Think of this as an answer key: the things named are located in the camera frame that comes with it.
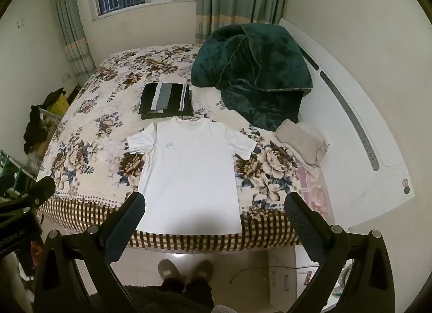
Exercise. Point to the green rack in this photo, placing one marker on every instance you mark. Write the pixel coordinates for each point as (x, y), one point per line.
(10, 171)

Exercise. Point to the stack of folded dark clothes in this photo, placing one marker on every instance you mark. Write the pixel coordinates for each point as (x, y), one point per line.
(175, 97)

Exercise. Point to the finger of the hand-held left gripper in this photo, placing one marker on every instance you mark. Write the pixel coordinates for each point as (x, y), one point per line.
(38, 191)

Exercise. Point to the beige pillow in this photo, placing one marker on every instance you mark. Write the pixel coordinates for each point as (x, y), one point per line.
(300, 140)

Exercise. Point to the floral bed sheet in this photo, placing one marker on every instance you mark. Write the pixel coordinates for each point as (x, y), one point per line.
(94, 151)

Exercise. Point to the small black cloth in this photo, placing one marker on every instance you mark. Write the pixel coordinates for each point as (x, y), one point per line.
(54, 96)

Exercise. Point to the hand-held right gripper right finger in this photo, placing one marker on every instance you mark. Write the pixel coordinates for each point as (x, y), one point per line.
(303, 228)

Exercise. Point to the person's dark trousers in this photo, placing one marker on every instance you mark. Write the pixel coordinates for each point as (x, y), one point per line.
(175, 299)

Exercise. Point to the wall socket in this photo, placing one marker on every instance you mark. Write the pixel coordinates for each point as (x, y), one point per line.
(65, 78)

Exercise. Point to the white t-shirt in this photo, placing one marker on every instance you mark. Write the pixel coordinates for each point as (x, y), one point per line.
(189, 171)

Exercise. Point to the person's grey slipper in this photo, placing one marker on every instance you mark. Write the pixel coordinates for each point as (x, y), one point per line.
(167, 269)
(202, 269)

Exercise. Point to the narrow green curtain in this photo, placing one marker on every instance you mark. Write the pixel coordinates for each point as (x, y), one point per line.
(72, 29)

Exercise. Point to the white wall switch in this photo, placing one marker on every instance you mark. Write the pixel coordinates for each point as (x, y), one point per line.
(21, 23)

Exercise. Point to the white headboard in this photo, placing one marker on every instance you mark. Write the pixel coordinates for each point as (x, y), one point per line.
(344, 171)

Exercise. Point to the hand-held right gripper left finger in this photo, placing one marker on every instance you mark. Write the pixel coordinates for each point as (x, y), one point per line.
(123, 228)

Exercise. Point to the dark green plush blanket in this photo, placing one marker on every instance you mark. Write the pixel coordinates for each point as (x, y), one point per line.
(256, 73)

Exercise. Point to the large black cloth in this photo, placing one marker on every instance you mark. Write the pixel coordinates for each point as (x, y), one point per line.
(33, 127)

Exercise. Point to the yellow box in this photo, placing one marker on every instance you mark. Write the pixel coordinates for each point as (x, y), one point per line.
(60, 105)

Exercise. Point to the pink patterned sheet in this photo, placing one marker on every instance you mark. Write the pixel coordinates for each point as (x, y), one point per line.
(310, 191)

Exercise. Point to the white plastic bin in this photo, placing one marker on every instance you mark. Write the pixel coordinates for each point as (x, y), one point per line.
(50, 119)

